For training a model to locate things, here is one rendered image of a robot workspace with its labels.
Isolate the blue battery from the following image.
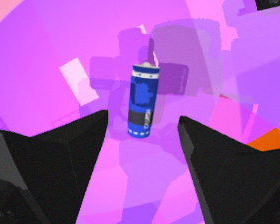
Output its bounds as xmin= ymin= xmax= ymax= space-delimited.
xmin=128 ymin=61 xmax=160 ymax=139

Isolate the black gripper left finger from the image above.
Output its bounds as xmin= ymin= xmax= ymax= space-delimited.
xmin=0 ymin=109 xmax=108 ymax=224

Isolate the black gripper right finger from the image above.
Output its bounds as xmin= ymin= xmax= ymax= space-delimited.
xmin=177 ymin=116 xmax=280 ymax=224

